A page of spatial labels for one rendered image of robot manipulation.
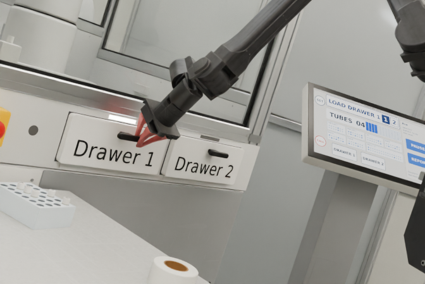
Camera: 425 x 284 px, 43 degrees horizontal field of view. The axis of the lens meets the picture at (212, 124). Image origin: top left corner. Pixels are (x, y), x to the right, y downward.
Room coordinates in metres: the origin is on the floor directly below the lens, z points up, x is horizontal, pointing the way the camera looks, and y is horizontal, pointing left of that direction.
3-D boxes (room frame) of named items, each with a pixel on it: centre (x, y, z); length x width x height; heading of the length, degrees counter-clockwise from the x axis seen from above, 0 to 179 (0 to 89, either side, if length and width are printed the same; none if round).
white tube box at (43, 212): (0.94, 0.26, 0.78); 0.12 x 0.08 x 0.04; 60
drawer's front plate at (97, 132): (1.26, 0.20, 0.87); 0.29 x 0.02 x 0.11; 138
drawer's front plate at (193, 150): (1.50, -0.01, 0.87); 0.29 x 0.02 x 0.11; 138
